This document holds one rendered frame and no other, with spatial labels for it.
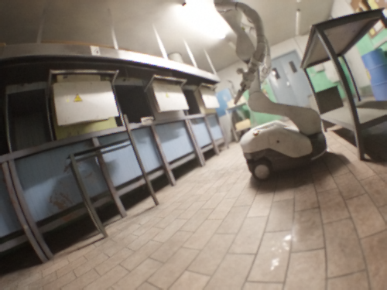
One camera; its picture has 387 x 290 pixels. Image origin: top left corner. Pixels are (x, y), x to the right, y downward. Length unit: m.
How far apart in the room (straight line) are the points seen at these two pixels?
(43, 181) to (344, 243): 1.76
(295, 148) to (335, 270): 0.77
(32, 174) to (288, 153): 1.87
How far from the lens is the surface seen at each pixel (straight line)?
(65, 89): 1.57
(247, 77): 1.09
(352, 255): 0.59
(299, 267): 0.57
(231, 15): 1.52
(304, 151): 1.08
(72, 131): 1.55
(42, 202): 1.50
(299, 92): 5.59
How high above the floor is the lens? 0.46
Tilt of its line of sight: 2 degrees down
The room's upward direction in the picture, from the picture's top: 20 degrees counter-clockwise
